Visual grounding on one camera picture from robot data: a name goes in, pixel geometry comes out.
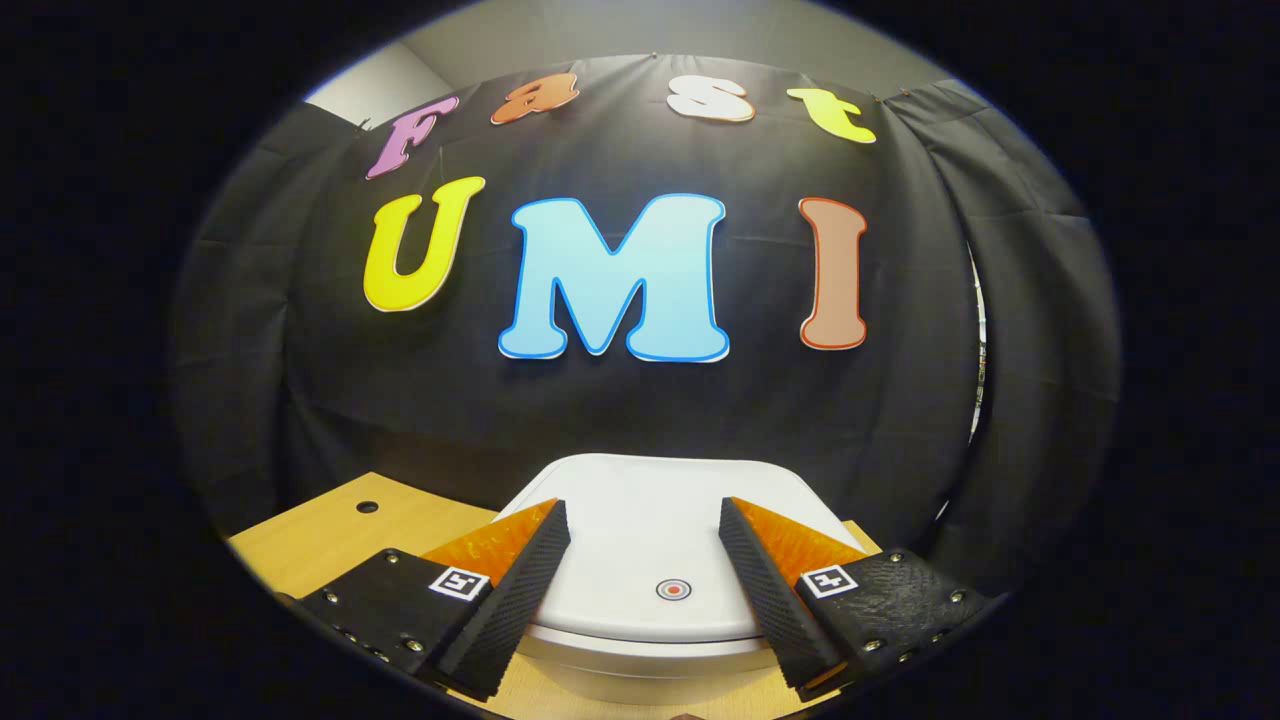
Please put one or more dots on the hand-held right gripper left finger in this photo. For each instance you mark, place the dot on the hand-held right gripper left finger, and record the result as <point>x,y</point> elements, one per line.
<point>520,600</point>

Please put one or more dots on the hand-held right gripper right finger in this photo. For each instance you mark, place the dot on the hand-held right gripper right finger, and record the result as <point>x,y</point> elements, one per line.
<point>775,600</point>

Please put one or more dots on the grey desktop garbage bin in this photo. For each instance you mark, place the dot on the grey desktop garbage bin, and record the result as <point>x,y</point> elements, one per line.
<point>640,530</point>

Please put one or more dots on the wooden desktop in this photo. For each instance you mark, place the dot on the wooden desktop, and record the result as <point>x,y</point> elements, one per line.
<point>320,530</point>

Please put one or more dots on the black backdrop cloth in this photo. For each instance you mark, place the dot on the black backdrop cloth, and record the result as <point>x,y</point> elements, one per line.
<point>600,410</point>

